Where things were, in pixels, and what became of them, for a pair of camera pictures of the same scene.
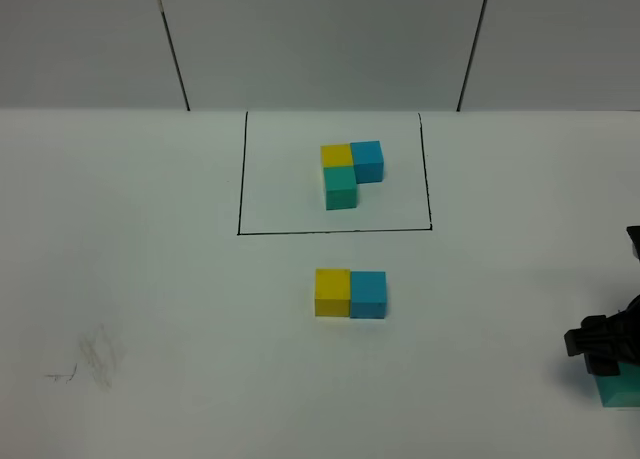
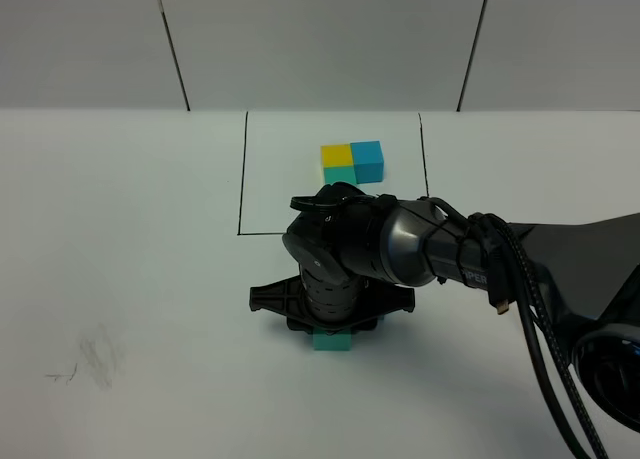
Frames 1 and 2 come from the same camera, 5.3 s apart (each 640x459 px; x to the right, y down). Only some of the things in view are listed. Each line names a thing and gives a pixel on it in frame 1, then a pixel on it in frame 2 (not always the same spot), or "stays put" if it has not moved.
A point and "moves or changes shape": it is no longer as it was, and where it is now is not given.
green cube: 622,390 moves or changes shape
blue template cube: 368,161 stays put
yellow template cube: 336,155 stays put
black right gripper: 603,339 to 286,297
